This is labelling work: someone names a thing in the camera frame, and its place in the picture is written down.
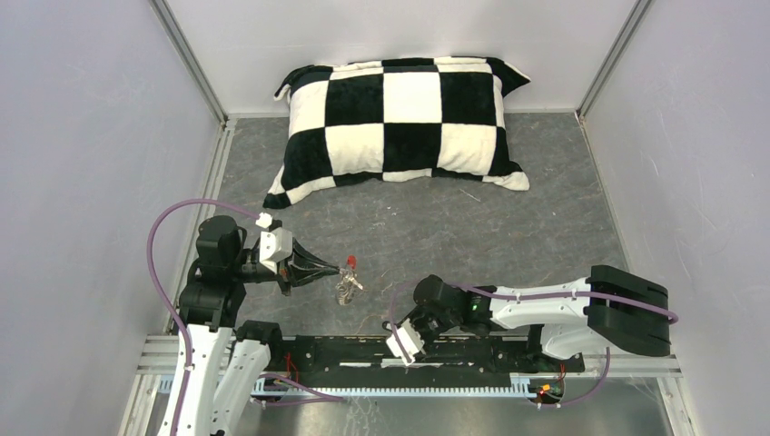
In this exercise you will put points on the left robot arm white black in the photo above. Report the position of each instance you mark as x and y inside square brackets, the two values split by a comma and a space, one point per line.
[218, 361]

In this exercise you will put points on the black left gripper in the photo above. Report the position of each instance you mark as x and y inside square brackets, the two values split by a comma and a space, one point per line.
[288, 273]

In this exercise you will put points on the metal key organizer red handle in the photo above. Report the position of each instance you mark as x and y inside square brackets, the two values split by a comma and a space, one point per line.
[343, 298]

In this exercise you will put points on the white slotted cable duct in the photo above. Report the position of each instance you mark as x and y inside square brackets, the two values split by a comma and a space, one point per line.
[517, 388]

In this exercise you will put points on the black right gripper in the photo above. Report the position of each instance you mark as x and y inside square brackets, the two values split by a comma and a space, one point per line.
[413, 315]

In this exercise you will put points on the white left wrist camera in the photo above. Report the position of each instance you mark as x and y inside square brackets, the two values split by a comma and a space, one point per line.
[275, 242]

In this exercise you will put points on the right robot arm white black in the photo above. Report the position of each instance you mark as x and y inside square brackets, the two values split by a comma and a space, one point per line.
[608, 308]

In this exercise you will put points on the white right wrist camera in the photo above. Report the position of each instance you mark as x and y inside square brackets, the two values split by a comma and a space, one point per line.
[406, 343]

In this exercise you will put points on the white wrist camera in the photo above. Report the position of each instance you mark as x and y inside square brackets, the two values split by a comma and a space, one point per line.
[406, 343]
[275, 242]

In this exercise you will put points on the black white checkered pillow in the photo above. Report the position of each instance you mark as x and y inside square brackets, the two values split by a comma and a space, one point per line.
[396, 120]

